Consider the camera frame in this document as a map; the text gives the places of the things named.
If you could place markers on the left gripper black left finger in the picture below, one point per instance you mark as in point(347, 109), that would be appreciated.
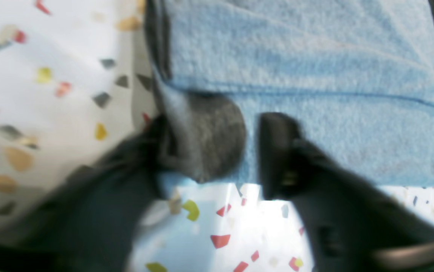
point(89, 224)

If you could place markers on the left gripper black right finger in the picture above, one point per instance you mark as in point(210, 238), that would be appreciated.
point(351, 225)

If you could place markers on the terrazzo patterned tablecloth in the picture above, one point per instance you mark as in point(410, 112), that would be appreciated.
point(75, 82)

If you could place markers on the grey t-shirt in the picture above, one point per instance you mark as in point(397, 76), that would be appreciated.
point(357, 74)

